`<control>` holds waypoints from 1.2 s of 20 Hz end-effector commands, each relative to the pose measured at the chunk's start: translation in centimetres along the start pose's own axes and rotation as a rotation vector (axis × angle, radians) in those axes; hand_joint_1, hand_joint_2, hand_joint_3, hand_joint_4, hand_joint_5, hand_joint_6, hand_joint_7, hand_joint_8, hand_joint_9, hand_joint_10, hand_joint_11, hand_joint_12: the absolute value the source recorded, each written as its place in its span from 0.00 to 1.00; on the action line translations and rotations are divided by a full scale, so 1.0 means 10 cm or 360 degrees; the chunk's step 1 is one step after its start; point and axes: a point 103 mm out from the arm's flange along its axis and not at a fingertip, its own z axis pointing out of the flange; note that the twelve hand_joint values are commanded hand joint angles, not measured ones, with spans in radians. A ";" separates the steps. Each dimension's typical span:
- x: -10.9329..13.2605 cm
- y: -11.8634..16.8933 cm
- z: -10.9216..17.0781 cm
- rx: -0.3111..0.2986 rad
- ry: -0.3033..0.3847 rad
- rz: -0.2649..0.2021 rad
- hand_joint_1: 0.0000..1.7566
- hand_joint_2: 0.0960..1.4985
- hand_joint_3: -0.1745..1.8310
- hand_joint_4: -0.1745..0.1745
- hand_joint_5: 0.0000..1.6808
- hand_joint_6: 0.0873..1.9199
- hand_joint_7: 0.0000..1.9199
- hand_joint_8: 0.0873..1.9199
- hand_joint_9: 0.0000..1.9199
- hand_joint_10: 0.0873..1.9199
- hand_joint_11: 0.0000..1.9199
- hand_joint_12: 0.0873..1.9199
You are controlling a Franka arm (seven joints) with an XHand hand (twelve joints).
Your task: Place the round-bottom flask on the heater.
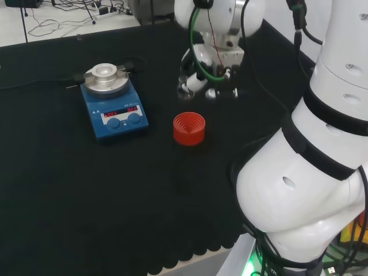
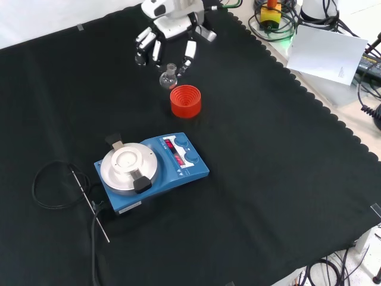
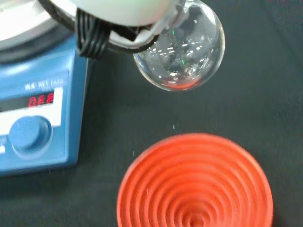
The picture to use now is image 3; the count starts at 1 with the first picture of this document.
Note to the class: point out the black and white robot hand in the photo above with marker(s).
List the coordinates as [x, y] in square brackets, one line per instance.
[123, 11]

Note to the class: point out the heater with blue base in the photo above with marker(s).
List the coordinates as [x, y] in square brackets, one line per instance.
[40, 132]

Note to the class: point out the black bench cloth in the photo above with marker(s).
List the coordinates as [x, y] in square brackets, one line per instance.
[255, 99]

